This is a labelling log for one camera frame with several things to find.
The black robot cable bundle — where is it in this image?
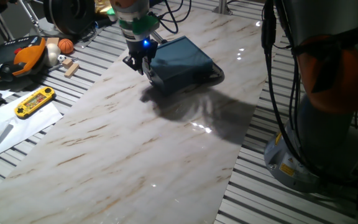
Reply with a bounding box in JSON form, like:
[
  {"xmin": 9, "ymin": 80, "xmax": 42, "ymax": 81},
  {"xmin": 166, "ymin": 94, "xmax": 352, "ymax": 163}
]
[{"xmin": 261, "ymin": 0, "xmax": 310, "ymax": 162}]

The blue sliding drawer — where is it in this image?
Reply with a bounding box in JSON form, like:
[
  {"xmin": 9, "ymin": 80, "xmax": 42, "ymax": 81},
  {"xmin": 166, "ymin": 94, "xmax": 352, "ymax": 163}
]
[{"xmin": 141, "ymin": 63, "xmax": 162, "ymax": 91}]

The plain white paper sheet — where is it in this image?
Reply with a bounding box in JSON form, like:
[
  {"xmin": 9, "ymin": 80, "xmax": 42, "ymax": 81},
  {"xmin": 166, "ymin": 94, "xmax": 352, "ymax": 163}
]
[{"xmin": 0, "ymin": 90, "xmax": 64, "ymax": 164}]

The orange mini basketball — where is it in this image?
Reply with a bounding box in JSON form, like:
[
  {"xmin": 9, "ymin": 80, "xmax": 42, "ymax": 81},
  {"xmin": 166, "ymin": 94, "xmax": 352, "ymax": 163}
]
[{"xmin": 57, "ymin": 38, "xmax": 75, "ymax": 55}]

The yellow handheld game console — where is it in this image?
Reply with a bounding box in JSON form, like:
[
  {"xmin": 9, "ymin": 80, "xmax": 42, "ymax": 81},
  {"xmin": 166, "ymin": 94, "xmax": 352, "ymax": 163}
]
[{"xmin": 14, "ymin": 86, "xmax": 57, "ymax": 119}]

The orange black teach pendant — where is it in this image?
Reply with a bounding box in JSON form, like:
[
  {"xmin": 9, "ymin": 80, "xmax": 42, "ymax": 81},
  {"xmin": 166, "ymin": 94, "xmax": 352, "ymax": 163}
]
[{"xmin": 0, "ymin": 35, "xmax": 48, "ymax": 84}]

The white ball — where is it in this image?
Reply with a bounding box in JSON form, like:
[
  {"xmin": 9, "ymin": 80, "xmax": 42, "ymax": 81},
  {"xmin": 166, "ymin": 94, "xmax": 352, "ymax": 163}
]
[{"xmin": 44, "ymin": 42, "xmax": 62, "ymax": 68}]

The aluminium frame post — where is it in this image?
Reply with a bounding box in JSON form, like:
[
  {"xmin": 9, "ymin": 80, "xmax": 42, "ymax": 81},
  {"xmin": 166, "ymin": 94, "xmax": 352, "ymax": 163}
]
[{"xmin": 211, "ymin": 0, "xmax": 233, "ymax": 16}]

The white marble pattern mat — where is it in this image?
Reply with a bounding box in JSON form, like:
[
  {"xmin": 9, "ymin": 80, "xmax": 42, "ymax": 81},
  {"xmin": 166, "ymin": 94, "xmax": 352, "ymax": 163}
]
[{"xmin": 0, "ymin": 6, "xmax": 273, "ymax": 224}]

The blue drawer box housing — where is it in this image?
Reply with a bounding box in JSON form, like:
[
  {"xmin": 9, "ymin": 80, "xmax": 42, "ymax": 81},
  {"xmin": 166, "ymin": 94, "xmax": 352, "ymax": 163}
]
[{"xmin": 149, "ymin": 35, "xmax": 214, "ymax": 94}]

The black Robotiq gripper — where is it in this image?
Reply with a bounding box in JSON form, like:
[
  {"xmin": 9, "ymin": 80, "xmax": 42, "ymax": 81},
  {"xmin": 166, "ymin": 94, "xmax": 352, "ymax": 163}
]
[{"xmin": 122, "ymin": 36, "xmax": 160, "ymax": 76}]

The green printed wrist adapter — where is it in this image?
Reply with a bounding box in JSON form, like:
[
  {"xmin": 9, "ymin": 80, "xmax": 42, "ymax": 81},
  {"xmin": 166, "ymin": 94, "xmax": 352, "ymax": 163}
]
[{"xmin": 106, "ymin": 7, "xmax": 160, "ymax": 37}]

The long wooden block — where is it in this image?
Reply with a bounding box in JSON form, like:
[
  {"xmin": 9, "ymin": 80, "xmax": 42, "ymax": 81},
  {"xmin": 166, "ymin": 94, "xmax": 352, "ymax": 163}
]
[{"xmin": 63, "ymin": 62, "xmax": 80, "ymax": 78}]

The gold foil bag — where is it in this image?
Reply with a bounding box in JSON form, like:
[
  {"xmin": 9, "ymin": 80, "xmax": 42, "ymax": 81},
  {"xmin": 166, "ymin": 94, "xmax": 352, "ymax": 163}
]
[{"xmin": 94, "ymin": 0, "xmax": 113, "ymax": 15}]

